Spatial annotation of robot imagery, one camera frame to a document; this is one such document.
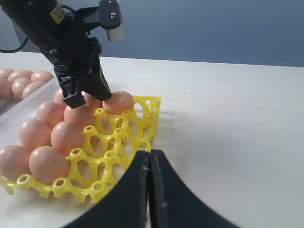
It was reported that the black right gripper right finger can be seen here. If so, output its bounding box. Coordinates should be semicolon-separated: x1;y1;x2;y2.
149;150;237;228

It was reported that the clear plastic bin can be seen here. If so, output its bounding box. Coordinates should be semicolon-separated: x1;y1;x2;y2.
0;79;59;122

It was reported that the yellow plastic egg tray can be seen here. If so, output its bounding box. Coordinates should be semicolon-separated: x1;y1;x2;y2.
0;96;162;203

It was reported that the brown egg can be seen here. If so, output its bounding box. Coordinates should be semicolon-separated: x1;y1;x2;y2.
22;81;45;99
64;105;95;131
102;91;134;115
54;89;67;109
30;70;54;83
0;76;14;100
19;119;51;150
28;146;70;185
51;121;85;156
82;91;102;114
0;145;32;181
0;67;14;79
11;77;32;98
36;101;64;130
8;69;33;83

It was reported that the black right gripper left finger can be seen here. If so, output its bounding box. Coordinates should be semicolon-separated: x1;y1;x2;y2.
64;151;150;228

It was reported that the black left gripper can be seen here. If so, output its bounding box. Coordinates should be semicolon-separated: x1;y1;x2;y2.
43;23;112;109

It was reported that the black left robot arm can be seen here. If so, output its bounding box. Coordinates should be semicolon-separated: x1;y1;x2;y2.
0;0;112;108

